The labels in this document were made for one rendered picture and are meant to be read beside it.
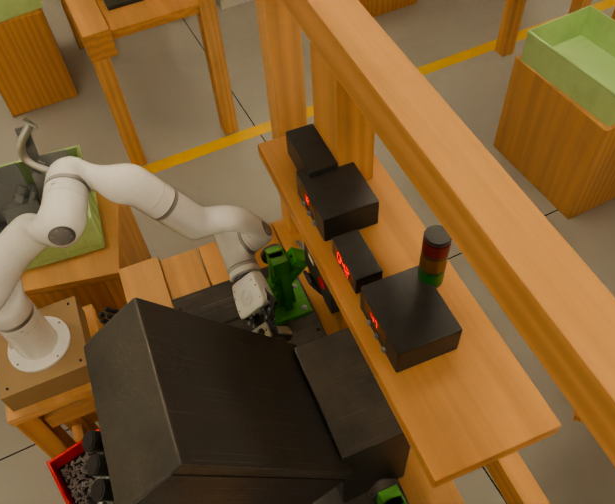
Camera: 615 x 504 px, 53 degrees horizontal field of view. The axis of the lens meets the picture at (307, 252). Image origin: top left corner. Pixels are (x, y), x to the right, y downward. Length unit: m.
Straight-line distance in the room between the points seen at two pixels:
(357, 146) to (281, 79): 0.45
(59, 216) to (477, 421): 0.96
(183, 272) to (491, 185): 1.44
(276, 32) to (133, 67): 3.09
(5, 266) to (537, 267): 1.26
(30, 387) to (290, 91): 1.15
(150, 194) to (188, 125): 2.64
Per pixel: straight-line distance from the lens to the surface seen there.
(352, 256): 1.25
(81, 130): 4.29
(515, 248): 0.85
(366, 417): 1.46
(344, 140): 1.34
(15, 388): 2.06
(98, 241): 2.43
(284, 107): 1.81
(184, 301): 2.08
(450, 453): 1.13
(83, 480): 1.94
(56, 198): 1.49
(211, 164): 3.79
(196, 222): 1.54
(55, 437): 2.29
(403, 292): 1.18
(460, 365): 1.20
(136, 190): 1.45
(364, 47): 1.16
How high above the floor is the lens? 2.59
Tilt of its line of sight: 52 degrees down
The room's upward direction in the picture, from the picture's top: 5 degrees counter-clockwise
